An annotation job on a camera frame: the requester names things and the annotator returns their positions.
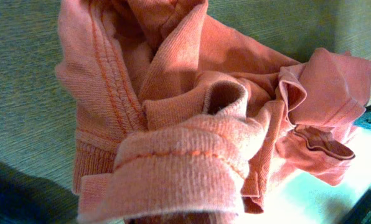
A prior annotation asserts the navy blue garment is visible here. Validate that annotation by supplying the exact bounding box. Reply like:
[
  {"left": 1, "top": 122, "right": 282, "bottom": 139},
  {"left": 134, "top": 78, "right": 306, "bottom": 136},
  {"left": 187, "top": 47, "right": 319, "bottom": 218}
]
[{"left": 0, "top": 162, "right": 78, "bottom": 224}]

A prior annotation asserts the red printed t-shirt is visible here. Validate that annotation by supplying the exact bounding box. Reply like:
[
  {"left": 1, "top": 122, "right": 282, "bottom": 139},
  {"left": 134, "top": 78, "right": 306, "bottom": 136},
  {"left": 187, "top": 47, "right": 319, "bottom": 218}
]
[{"left": 56, "top": 0, "right": 371, "bottom": 223}]

